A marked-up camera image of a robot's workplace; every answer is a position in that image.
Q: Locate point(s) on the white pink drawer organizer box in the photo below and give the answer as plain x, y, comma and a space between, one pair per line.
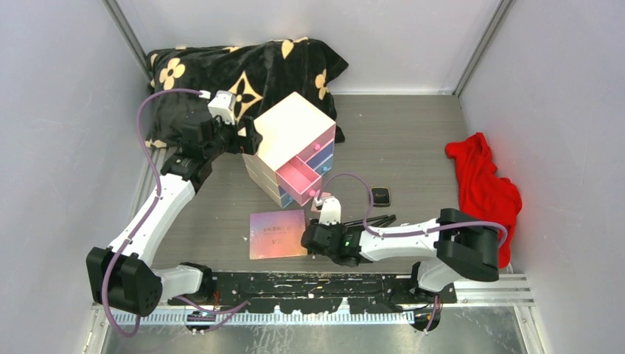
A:
293, 127

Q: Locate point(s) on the black thin makeup brush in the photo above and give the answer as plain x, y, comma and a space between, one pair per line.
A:
377, 221

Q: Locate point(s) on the red cloth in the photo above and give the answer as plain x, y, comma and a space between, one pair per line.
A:
481, 193

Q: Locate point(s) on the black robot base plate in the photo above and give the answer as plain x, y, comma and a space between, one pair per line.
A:
312, 293

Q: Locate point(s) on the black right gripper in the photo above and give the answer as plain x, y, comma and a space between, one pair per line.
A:
338, 226

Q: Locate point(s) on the black square compact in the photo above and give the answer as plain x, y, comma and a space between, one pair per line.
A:
381, 196

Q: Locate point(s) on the small pink card packet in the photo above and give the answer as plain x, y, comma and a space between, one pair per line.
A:
317, 202

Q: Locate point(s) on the holographic eyeshadow palette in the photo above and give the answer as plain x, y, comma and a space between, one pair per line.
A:
277, 234

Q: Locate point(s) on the small pink drawer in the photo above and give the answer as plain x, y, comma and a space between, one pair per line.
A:
299, 180

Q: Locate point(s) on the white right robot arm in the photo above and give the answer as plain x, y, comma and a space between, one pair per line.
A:
454, 246

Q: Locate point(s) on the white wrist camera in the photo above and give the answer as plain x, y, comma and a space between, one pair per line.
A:
331, 213
221, 107

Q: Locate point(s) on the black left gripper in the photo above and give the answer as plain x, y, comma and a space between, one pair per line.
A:
240, 144

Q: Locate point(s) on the black floral plush blanket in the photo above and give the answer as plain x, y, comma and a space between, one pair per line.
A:
259, 76

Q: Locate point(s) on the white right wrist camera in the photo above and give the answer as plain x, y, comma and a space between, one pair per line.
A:
331, 213

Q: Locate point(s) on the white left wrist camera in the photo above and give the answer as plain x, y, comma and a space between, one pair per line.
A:
221, 107

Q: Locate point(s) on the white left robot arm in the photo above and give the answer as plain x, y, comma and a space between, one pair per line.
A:
121, 275

